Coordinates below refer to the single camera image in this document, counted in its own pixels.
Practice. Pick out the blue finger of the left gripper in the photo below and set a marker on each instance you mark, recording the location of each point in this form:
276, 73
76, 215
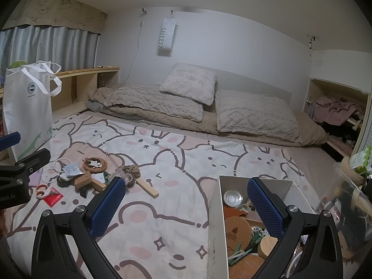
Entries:
9, 140
32, 163

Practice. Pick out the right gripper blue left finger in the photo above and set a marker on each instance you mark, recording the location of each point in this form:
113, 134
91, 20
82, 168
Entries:
52, 257

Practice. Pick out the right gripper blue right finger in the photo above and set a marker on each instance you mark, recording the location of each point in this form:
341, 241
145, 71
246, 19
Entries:
322, 255

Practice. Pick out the orange white scissors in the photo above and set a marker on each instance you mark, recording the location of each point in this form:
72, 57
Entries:
42, 191

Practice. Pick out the square carved cork coaster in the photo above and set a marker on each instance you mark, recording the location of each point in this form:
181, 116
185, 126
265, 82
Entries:
83, 180

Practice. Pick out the long wooden block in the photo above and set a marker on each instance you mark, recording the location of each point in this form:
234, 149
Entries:
147, 187

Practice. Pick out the pink sticky note pad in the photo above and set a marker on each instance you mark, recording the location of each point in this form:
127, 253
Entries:
35, 178

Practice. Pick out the black round tin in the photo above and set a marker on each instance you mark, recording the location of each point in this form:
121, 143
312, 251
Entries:
64, 182

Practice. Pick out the white medicine pouch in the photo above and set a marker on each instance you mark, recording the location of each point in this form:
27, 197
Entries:
72, 170

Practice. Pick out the red packet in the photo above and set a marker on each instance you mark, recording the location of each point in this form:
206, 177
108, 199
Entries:
53, 198

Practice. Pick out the white tote bag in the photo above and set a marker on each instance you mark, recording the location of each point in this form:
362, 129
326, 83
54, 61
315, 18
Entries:
27, 109

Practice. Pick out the round wooden lid box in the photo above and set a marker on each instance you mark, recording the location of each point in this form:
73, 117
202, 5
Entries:
266, 245

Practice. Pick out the clear plastic bin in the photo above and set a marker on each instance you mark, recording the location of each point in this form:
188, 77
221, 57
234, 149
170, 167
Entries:
350, 209

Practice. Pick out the round panda cork coaster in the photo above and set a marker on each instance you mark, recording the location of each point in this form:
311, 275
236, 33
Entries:
95, 165

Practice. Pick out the wooden brush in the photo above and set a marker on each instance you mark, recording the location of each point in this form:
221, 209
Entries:
97, 185

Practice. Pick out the white storage box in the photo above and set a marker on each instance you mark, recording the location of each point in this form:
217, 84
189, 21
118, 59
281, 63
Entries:
287, 190

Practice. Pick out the wooden bedside shelf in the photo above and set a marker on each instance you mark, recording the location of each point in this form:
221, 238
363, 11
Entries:
76, 85

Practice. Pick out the round cork coaster in box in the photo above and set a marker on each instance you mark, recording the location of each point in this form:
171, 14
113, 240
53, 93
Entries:
238, 231

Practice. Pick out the brown tape roll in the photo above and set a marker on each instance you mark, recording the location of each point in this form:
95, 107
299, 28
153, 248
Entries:
130, 180

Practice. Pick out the silver metal tin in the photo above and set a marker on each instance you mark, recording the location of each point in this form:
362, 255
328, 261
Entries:
232, 198

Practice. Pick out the grey curtain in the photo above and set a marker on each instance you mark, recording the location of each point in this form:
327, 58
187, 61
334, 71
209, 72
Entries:
70, 48

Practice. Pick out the cartoon bunny bedsheet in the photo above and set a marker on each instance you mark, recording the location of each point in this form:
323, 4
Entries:
167, 236

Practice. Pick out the beige folded blanket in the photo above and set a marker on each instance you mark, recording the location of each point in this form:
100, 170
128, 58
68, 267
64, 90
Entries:
311, 133

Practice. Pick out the left quilted beige pillow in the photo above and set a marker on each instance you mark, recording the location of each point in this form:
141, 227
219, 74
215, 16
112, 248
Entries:
149, 98

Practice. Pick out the quilted beige pillow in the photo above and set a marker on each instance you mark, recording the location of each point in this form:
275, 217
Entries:
255, 114
149, 98

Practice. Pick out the curtain valance with drawings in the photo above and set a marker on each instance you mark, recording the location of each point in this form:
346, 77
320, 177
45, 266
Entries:
57, 13

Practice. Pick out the clothes pile in closet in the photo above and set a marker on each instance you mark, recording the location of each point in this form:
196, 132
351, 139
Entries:
333, 111

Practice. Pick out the right quilted beige pillow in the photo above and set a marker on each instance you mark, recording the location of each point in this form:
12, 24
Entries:
255, 114

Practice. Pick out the small fluffy beige pillow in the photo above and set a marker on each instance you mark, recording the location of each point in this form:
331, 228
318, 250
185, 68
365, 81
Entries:
191, 82

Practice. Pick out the white hanging paper bag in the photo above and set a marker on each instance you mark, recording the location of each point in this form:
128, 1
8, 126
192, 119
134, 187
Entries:
166, 35

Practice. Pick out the knotted rope ball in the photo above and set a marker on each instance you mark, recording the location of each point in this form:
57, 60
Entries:
133, 170

